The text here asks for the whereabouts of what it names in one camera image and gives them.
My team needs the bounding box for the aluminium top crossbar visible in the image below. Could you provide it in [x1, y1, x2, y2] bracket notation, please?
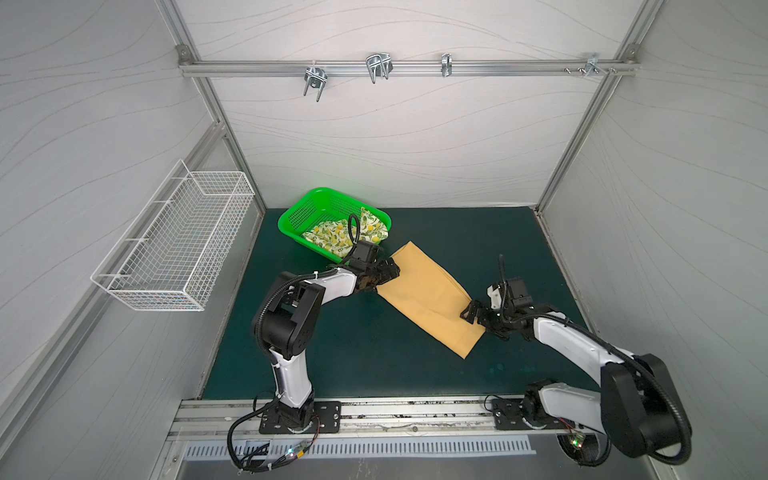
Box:
[179, 57, 641, 78]

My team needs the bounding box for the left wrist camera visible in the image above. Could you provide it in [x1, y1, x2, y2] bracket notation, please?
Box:
[344, 240, 380, 272]

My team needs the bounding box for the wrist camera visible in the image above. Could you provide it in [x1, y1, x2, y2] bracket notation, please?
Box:
[487, 277, 533, 312]
[344, 240, 380, 272]

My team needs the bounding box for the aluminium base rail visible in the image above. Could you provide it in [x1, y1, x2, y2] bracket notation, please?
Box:
[167, 395, 590, 441]

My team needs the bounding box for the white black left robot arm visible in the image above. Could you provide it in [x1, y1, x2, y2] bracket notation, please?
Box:
[251, 209, 400, 429]

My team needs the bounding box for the metal U-bolt clamp left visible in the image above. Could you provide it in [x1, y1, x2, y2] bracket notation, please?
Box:
[303, 66, 328, 102]

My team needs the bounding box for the green plastic basket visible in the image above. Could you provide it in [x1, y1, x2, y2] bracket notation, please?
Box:
[278, 188, 392, 262]

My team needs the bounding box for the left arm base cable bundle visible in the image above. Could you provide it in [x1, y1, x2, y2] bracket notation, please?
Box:
[223, 401, 319, 474]

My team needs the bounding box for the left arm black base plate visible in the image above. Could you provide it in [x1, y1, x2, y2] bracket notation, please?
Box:
[259, 400, 341, 435]

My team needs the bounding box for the aluminium corner frame post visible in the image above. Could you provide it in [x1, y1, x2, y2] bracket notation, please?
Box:
[534, 0, 664, 215]

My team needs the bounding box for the white wire wall basket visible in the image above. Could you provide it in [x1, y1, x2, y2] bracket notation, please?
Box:
[91, 160, 254, 312]

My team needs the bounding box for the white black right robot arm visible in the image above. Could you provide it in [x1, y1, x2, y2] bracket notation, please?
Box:
[459, 259, 693, 467]

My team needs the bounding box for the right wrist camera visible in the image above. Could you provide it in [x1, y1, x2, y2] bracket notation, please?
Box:
[487, 277, 533, 312]

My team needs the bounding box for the left rear frame post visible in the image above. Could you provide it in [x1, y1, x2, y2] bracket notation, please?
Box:
[156, 0, 267, 213]

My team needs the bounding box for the lemon print skirt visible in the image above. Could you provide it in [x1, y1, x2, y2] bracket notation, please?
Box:
[302, 208, 389, 259]

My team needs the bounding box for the metal ring clamp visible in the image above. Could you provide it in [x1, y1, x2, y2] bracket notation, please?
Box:
[441, 53, 453, 78]

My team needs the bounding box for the metal U-bolt clamp middle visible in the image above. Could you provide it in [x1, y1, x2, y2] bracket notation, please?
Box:
[365, 53, 393, 84]

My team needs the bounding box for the metal bolt bracket right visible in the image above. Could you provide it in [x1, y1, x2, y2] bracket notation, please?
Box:
[563, 54, 618, 78]

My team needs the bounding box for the yellow tan skirt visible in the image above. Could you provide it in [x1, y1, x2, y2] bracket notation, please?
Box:
[377, 242, 485, 359]

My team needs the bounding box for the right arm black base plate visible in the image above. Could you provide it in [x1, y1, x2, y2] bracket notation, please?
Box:
[489, 396, 547, 431]

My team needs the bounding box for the metal u-bolt clamp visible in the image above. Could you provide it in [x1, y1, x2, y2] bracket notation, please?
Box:
[303, 66, 328, 102]
[365, 53, 393, 84]

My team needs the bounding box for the white vent strip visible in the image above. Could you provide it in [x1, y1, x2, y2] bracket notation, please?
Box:
[183, 435, 537, 461]

